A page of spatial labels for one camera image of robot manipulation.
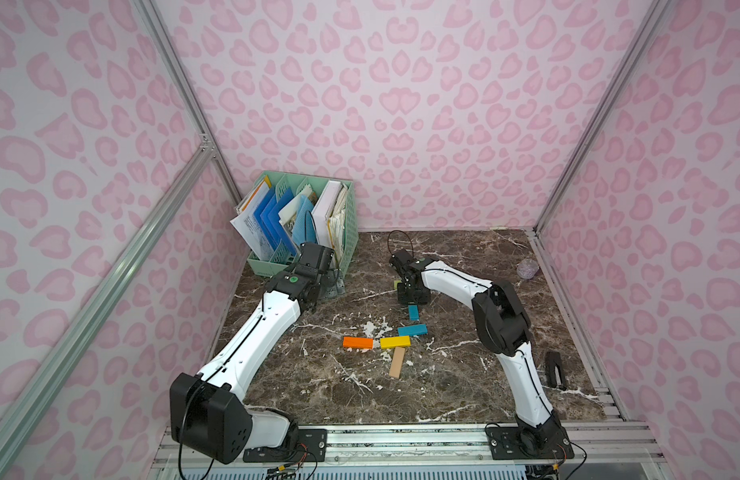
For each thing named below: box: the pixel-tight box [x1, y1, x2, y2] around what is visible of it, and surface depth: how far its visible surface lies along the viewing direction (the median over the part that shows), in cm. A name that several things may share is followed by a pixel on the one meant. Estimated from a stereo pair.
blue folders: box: [254, 187, 297, 256], surface depth 100 cm
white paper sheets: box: [230, 179, 274, 261], surface depth 97 cm
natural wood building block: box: [389, 346, 405, 379], surface depth 88 cm
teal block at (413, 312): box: [408, 304, 419, 321], surface depth 97 cm
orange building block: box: [343, 337, 374, 349], surface depth 92 cm
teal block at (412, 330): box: [397, 324, 428, 336], surface depth 95 cm
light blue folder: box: [293, 195, 318, 247], surface depth 93 cm
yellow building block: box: [380, 335, 411, 349], surface depth 92 cm
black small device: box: [545, 351, 567, 391], surface depth 85 cm
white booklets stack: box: [311, 180, 349, 265], surface depth 95 cm
